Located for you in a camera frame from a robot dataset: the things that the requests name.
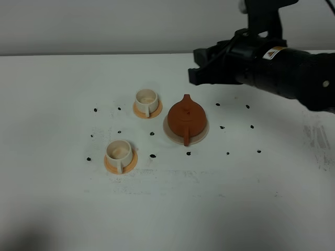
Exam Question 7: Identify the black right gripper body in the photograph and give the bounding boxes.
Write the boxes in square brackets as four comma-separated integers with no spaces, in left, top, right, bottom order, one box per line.
[188,0,287,85]

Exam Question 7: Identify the brown clay teapot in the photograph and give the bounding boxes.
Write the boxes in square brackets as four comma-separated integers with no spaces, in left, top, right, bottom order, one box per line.
[167,94,208,146]

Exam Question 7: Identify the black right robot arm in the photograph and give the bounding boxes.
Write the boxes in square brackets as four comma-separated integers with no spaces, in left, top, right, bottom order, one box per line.
[188,1,334,113]

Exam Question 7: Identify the beige round teapot coaster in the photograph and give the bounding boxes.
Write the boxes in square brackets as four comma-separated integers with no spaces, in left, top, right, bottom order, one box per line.
[163,116,209,145]

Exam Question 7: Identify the white far teacup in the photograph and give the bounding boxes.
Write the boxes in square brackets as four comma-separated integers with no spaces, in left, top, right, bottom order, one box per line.
[135,89,159,118]

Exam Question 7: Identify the white teacup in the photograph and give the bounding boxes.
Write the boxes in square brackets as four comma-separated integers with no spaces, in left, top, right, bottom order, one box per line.
[104,140,133,174]
[135,89,159,118]

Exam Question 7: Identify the orange far saucer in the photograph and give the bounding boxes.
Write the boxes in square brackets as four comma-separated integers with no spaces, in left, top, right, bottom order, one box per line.
[132,100,163,119]

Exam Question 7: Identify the orange saucer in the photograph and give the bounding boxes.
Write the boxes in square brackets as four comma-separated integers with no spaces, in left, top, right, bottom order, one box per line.
[132,100,163,119]
[104,150,138,175]

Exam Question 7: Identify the white near teacup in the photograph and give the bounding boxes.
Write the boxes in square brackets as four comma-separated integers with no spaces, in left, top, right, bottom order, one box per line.
[104,140,133,174]

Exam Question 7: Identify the orange near saucer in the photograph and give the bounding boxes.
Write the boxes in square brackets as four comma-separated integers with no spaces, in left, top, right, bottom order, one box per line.
[104,150,138,175]

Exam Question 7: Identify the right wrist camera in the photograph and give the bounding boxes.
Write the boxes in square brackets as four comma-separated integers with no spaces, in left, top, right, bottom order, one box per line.
[238,0,248,14]

